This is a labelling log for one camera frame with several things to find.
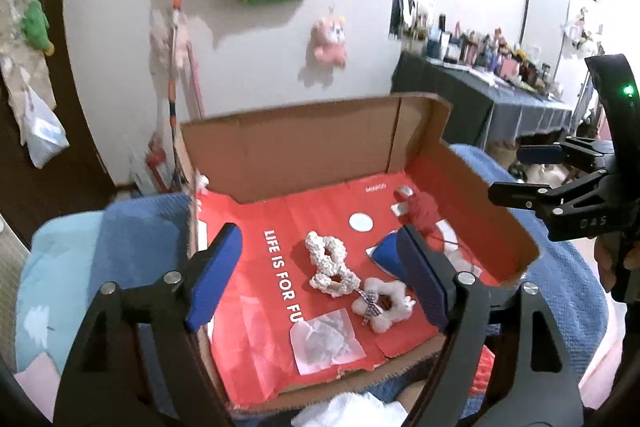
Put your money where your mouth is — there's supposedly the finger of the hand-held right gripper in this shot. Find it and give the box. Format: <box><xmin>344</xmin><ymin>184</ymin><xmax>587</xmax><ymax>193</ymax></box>
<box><xmin>487</xmin><ymin>169</ymin><xmax>615</xmax><ymax>219</ymax></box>
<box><xmin>517</xmin><ymin>137</ymin><xmax>613</xmax><ymax>168</ymax></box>

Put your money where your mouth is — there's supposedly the table with grey cloth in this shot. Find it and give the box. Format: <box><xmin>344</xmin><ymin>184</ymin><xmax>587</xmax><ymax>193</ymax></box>
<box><xmin>390</xmin><ymin>52</ymin><xmax>575</xmax><ymax>158</ymax></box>

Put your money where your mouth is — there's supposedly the dark wooden door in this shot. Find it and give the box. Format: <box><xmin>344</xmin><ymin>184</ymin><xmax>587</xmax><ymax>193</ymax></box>
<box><xmin>0</xmin><ymin>0</ymin><xmax>118</xmax><ymax>253</ymax></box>

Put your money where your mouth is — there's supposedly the white crocheted scrunchie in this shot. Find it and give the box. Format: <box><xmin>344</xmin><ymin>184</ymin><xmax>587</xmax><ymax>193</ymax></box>
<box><xmin>305</xmin><ymin>231</ymin><xmax>362</xmax><ymax>298</ymax></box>

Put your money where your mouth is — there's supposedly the red knitted ball with cord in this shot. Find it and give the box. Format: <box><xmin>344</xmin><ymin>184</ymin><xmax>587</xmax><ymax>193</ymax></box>
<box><xmin>395</xmin><ymin>187</ymin><xmax>473</xmax><ymax>258</ymax></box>

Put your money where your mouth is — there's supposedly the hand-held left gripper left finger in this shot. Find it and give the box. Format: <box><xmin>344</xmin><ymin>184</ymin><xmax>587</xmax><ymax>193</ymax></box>
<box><xmin>52</xmin><ymin>223</ymin><xmax>243</xmax><ymax>427</ymax></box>

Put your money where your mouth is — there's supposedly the green plush frog toy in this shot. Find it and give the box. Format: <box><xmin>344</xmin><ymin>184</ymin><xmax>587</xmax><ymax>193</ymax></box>
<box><xmin>19</xmin><ymin>0</ymin><xmax>55</xmax><ymax>56</ymax></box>

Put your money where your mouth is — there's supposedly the row of cosmetic bottles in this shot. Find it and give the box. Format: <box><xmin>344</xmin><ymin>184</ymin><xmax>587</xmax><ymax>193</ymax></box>
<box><xmin>400</xmin><ymin>14</ymin><xmax>563</xmax><ymax>100</ymax></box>

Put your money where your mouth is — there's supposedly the beige hanging door organiser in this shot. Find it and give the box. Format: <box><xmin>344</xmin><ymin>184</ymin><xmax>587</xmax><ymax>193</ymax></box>
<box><xmin>0</xmin><ymin>0</ymin><xmax>58</xmax><ymax>148</ymax></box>

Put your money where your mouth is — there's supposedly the blue knitted blanket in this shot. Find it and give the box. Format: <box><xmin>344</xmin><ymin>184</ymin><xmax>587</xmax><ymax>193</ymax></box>
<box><xmin>95</xmin><ymin>142</ymin><xmax>626</xmax><ymax>427</ymax></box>

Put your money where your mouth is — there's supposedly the pink stick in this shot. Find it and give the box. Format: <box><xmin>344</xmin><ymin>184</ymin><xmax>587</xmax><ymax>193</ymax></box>
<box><xmin>185</xmin><ymin>42</ymin><xmax>206</xmax><ymax>120</ymax></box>

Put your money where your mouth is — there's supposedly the translucent sachet packet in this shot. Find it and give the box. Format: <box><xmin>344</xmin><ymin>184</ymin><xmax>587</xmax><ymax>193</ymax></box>
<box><xmin>289</xmin><ymin>308</ymin><xmax>366</xmax><ymax>376</ymax></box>

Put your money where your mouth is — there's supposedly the red printed cardboard box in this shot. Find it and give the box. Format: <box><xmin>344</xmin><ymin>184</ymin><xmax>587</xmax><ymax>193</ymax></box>
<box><xmin>177</xmin><ymin>92</ymin><xmax>543</xmax><ymax>413</ymax></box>

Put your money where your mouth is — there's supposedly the pink white plush toy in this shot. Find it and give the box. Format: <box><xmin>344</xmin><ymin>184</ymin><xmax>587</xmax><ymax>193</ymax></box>
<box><xmin>310</xmin><ymin>9</ymin><xmax>349</xmax><ymax>68</ymax></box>

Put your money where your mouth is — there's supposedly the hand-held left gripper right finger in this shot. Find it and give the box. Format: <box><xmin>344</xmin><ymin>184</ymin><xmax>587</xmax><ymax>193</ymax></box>
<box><xmin>396</xmin><ymin>224</ymin><xmax>586</xmax><ymax>427</ymax></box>

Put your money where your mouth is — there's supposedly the white hanging plush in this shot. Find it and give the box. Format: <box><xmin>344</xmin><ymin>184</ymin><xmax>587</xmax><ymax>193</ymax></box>
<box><xmin>562</xmin><ymin>9</ymin><xmax>603</xmax><ymax>55</ymax></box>

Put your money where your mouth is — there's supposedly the light blue printed bedsheet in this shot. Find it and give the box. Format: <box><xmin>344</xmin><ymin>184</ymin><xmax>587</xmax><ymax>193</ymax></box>
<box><xmin>15</xmin><ymin>209</ymin><xmax>166</xmax><ymax>408</ymax></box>

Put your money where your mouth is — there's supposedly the wall mirror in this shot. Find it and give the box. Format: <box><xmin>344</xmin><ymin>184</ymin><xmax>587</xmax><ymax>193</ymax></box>
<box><xmin>389</xmin><ymin>0</ymin><xmax>436</xmax><ymax>45</ymax></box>

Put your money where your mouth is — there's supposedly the fluffy white scrunchie with bow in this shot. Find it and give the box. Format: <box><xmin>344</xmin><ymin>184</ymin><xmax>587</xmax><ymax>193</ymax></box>
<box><xmin>351</xmin><ymin>277</ymin><xmax>417</xmax><ymax>334</ymax></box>

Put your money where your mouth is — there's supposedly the person's right hand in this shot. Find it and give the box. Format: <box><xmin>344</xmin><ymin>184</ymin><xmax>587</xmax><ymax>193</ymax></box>
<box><xmin>594</xmin><ymin>237</ymin><xmax>616</xmax><ymax>290</ymax></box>

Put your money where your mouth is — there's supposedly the white wardrobe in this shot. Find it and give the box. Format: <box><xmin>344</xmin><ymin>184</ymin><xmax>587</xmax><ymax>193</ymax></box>
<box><xmin>520</xmin><ymin>0</ymin><xmax>601</xmax><ymax>108</ymax></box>

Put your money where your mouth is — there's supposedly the clear plastic bag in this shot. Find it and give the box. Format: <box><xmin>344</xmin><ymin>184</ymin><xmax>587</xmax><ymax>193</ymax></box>
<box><xmin>22</xmin><ymin>84</ymin><xmax>71</xmax><ymax>168</ymax></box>

